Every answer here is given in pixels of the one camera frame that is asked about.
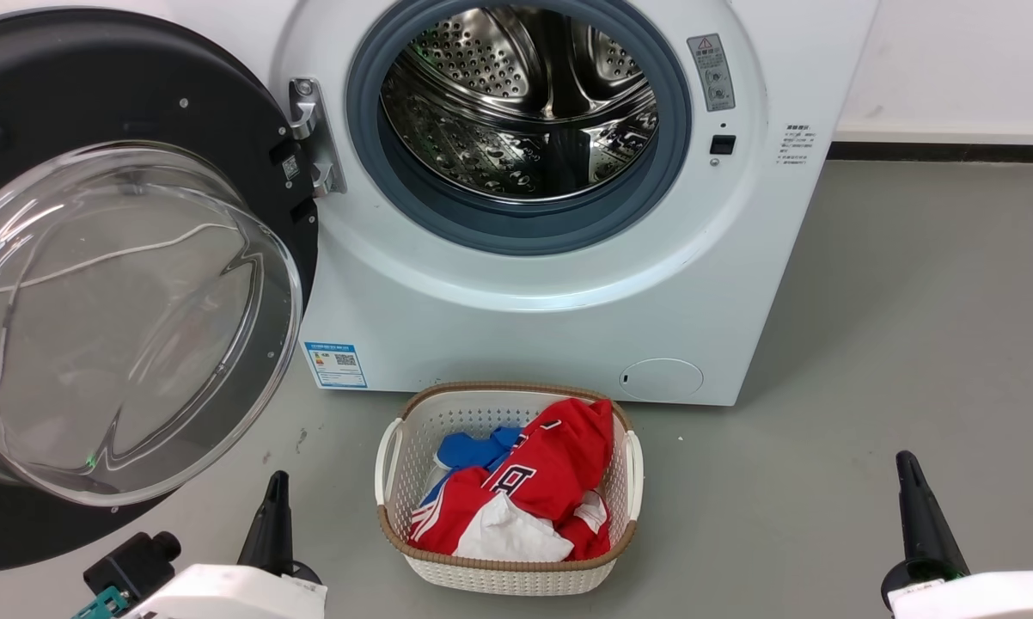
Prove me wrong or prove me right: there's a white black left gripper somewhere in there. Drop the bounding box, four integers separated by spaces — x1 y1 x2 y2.
125 470 328 619

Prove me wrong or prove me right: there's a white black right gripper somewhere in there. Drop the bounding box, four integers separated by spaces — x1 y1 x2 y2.
880 450 1033 619

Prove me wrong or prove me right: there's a round black glass washer door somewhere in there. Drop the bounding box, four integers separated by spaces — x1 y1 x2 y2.
0 7 321 574

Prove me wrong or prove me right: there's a white front-load washing machine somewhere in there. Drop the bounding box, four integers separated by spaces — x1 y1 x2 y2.
168 0 880 407

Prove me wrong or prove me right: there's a metal door hinge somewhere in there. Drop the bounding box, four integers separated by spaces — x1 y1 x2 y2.
288 77 348 199

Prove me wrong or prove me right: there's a blue energy label sticker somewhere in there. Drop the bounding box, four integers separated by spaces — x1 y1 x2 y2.
302 341 369 390

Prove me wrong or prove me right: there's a blue garment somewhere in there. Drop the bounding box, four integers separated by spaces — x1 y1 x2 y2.
419 426 524 508

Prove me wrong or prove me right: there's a white plastic laundry basket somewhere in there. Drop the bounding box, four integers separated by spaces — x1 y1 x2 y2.
375 382 645 597

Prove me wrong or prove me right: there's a white garment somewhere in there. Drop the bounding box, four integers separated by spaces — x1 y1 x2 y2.
453 492 576 563

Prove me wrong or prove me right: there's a red sports jersey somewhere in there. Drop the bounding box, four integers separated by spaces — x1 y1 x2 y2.
407 397 614 561

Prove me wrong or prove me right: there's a round white filter cover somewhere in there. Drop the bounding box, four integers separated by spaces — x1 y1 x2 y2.
618 358 705 401

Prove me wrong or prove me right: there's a grey warning sticker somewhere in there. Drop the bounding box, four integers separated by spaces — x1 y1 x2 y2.
687 34 737 113

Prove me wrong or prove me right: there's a long white power cable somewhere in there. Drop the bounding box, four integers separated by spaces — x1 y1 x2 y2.
0 224 238 293

